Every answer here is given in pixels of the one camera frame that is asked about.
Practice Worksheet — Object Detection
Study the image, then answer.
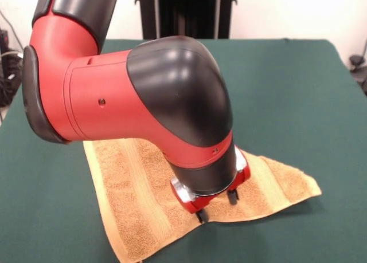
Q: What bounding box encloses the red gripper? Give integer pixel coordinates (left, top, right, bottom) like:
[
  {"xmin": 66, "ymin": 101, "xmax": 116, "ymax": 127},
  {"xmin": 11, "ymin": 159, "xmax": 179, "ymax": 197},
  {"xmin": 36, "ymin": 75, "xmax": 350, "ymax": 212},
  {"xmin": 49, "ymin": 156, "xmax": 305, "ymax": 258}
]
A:
[{"xmin": 170, "ymin": 147, "xmax": 252, "ymax": 225}]

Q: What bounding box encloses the orange terry towel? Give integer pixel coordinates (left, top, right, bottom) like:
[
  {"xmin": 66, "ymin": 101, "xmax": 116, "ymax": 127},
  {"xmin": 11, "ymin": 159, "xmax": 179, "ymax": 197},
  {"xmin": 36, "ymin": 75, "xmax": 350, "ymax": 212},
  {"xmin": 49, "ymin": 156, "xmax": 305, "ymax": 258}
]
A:
[{"xmin": 83, "ymin": 138, "xmax": 322, "ymax": 262}]

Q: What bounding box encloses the dark green table cloth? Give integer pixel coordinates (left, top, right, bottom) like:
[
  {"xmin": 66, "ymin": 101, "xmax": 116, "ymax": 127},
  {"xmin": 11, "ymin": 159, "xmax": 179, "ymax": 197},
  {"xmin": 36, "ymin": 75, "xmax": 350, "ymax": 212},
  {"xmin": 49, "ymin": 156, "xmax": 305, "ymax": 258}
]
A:
[{"xmin": 0, "ymin": 38, "xmax": 367, "ymax": 263}]

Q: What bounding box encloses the small black stand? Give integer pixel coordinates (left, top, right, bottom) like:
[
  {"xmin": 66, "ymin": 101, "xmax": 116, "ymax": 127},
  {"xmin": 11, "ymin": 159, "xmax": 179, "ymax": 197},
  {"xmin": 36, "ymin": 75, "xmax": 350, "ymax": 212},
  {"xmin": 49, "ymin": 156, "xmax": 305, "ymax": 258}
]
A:
[{"xmin": 349, "ymin": 55, "xmax": 367, "ymax": 97}]

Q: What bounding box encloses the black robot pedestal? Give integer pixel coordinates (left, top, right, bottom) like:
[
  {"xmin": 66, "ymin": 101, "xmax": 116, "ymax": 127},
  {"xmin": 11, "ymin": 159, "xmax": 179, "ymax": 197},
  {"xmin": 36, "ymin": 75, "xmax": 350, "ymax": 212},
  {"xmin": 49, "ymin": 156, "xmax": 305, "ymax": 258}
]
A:
[{"xmin": 136, "ymin": 0, "xmax": 239, "ymax": 40}]

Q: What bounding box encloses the black equipment with cables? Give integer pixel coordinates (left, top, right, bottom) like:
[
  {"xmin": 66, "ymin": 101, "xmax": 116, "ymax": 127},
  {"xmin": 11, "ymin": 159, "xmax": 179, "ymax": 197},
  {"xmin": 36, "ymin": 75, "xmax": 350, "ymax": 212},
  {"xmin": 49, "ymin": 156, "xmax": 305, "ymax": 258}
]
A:
[{"xmin": 0, "ymin": 29, "xmax": 26, "ymax": 107}]

